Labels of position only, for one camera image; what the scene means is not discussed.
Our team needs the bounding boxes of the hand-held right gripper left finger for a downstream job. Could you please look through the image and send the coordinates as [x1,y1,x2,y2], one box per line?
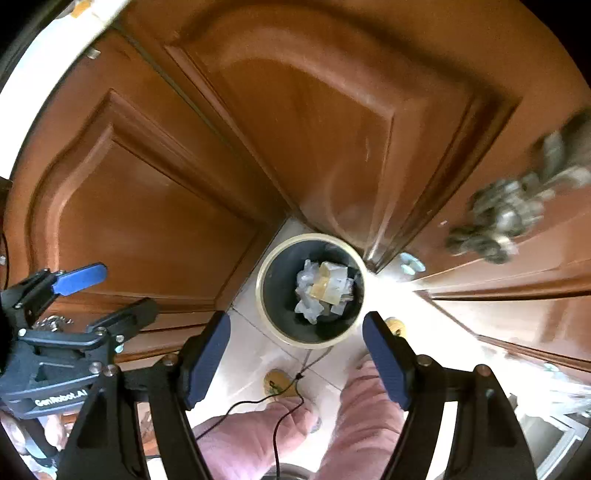
[55,310,232,480]

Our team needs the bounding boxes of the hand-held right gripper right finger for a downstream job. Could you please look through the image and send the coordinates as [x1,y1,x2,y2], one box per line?
[361,311,539,480]

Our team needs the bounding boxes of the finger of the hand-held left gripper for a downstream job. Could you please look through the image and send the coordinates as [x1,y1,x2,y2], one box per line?
[0,263,108,324]
[85,298,160,356]

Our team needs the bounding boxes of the round bin with cream rim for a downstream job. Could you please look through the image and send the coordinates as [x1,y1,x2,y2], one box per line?
[255,233,369,348]

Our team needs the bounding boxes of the person's right leg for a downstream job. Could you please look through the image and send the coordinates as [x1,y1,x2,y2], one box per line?
[318,360,411,480]

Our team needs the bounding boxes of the person's leg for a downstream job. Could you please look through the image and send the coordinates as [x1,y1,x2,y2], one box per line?
[191,397,321,480]
[318,360,411,480]

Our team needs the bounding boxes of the person's left leg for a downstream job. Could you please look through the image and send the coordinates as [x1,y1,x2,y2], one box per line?
[191,397,321,480]

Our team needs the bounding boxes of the wooden cabinet door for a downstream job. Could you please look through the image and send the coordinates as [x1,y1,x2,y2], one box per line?
[111,0,522,274]
[369,46,591,301]
[0,28,287,365]

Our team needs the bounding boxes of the pile of crumpled wrappers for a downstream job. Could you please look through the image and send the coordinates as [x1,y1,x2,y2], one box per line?
[294,259,356,324]

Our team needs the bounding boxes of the ornate metal cabinet handle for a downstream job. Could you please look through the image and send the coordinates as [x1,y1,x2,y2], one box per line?
[445,111,591,265]
[34,315,75,331]

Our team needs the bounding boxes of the thin black cable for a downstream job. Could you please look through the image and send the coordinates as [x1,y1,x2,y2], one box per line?
[148,344,333,480]

